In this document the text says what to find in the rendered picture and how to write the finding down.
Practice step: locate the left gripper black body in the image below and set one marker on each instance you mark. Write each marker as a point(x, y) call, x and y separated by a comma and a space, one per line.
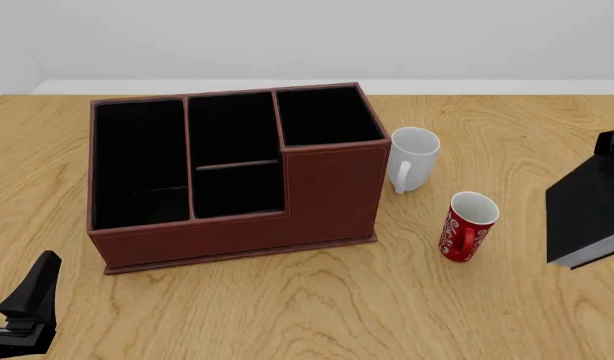
point(22, 335)

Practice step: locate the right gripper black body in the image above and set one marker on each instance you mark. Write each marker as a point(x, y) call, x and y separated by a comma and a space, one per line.
point(609, 144)

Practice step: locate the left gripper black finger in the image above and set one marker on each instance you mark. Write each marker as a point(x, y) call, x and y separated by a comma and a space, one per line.
point(39, 288)

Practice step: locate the red-brown desk caddy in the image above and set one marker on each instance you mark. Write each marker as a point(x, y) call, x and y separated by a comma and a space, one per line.
point(332, 195)

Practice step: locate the red mug with white pattern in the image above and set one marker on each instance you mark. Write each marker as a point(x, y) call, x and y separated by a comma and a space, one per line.
point(457, 232)

